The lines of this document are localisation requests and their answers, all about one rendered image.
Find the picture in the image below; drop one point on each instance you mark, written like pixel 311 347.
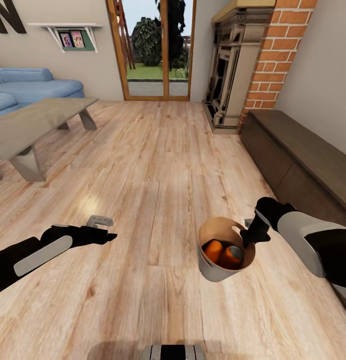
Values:
pixel 66 39
pixel 77 38

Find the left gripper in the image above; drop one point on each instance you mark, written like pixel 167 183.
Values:
pixel 97 236

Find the door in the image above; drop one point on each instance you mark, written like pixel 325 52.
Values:
pixel 154 42

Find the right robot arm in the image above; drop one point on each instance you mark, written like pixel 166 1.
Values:
pixel 320 244

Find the trash can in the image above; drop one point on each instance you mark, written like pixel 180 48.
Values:
pixel 221 229

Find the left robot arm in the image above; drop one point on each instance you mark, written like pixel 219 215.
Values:
pixel 21 259

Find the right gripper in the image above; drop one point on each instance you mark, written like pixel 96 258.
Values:
pixel 254 235

